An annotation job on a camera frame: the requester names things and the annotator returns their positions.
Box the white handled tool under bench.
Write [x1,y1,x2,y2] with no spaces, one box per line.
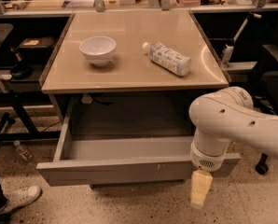
[220,12,261,67]

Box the grey top drawer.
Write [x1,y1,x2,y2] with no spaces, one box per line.
[35,93,242,188]

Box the grey drawer cabinet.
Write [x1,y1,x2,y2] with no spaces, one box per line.
[39,9,231,189]

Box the black box under bench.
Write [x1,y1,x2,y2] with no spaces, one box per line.
[17,36,56,63]

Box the white ceramic bowl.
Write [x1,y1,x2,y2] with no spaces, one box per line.
[79,36,117,66]

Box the plastic bottle on floor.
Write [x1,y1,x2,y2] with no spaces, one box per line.
[13,140,34,161]

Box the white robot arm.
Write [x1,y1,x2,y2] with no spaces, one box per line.
[188,87,278,209]

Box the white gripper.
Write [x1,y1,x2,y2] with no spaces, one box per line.
[190,143,226,209]

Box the white plastic bottle on cabinet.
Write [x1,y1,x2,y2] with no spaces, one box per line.
[142,42,191,77]

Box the black desk frame left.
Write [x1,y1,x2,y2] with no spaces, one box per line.
[0,22,65,151]

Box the white sneaker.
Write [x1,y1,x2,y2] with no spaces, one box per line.
[0,186,42,215]

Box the small white object in drawer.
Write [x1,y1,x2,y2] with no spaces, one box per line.
[81,93,93,104]

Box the black office chair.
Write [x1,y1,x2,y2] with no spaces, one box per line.
[238,0,278,175]

